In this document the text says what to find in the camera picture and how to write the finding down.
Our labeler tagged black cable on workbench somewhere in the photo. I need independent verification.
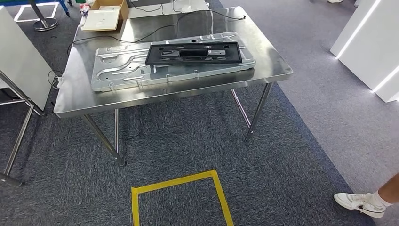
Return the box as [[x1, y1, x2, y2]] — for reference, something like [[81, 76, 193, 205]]
[[66, 9, 247, 57]]

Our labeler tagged steel side table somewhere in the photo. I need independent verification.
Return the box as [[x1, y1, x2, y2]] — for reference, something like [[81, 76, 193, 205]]
[[0, 70, 46, 187]]

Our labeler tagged yellow floor tape square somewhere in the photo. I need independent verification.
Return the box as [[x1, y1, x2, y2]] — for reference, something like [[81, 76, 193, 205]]
[[130, 169, 235, 226]]

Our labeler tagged stainless steel workbench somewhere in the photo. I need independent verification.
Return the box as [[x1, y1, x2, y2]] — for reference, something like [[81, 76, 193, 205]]
[[53, 5, 294, 167]]

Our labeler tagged chrome stanchion base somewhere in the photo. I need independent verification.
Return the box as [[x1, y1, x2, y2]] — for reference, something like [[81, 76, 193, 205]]
[[28, 0, 59, 32]]

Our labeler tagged black plastic frame part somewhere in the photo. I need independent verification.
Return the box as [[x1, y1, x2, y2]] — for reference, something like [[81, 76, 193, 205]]
[[145, 41, 243, 66]]

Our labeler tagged white cabinet with light strip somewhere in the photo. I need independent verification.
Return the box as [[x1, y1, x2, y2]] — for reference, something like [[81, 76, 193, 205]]
[[329, 0, 399, 103]]

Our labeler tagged brown cardboard box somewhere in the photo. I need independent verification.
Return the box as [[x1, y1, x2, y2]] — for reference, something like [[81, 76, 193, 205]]
[[89, 0, 130, 32]]

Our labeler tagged person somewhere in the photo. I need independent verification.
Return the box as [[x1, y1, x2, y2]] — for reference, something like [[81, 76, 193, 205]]
[[333, 172, 399, 219]]

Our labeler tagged black cable at adapter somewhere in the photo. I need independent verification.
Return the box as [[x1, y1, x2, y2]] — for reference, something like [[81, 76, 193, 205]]
[[47, 70, 64, 90]]

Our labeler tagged stamped sheet metal panel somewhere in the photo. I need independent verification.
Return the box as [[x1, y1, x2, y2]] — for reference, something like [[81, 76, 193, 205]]
[[90, 31, 256, 93]]

